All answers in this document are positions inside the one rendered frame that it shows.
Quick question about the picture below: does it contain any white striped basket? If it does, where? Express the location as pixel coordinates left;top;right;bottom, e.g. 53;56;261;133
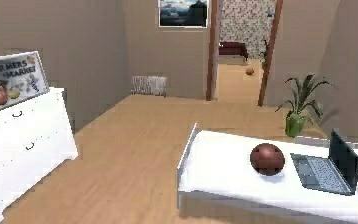
130;75;168;98

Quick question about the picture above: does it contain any brown room door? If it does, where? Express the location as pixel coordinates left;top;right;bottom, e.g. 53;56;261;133
205;0;221;102

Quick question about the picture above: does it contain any dark red sofa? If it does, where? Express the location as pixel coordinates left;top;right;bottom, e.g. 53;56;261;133
219;41;249;62

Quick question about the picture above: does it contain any white bed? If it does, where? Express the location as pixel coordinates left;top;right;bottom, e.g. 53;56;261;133
176;122;358;224

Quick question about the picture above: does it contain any dark red ball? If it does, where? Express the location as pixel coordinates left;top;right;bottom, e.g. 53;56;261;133
249;143;286;177

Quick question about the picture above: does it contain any framed mountain landscape picture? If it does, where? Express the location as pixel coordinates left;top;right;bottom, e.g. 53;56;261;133
158;0;210;29

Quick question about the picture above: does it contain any green potted house plant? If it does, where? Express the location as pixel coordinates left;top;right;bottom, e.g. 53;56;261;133
275;73;335;138

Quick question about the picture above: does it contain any grey open laptop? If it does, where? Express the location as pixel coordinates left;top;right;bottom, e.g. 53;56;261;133
290;129;358;196

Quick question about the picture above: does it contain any white chest of drawers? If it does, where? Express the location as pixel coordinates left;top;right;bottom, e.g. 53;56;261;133
0;87;79;224

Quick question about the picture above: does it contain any framed market poster picture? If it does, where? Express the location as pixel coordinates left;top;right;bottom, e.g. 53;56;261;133
0;50;51;113

